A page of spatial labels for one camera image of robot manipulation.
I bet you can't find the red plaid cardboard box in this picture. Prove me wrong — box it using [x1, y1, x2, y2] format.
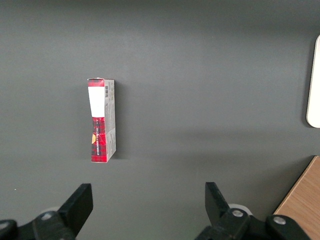
[86, 77, 117, 164]

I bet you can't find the cream rectangular tray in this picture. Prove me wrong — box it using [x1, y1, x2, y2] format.
[306, 34, 320, 129]

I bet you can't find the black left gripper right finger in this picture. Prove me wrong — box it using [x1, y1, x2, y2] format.
[197, 181, 251, 240]

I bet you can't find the wooden drawer cabinet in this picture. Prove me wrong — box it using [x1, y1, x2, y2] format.
[273, 155, 320, 240]

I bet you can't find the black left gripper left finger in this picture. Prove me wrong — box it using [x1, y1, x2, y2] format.
[32, 183, 94, 240]

